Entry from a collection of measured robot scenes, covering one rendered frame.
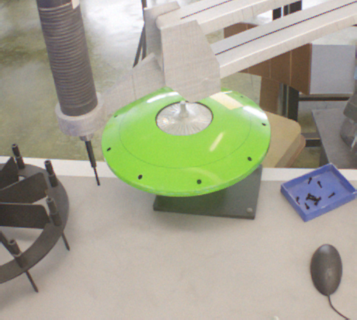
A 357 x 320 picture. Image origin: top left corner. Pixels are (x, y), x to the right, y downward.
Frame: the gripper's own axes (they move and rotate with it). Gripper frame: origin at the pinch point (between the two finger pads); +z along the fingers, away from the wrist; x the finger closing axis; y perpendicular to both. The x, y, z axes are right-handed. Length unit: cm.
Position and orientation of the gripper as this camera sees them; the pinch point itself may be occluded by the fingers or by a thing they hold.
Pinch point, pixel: (353, 151)
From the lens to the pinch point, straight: 99.4
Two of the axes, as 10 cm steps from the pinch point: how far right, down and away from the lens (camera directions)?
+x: 5.3, 4.9, -6.9
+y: -7.9, -0.1, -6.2
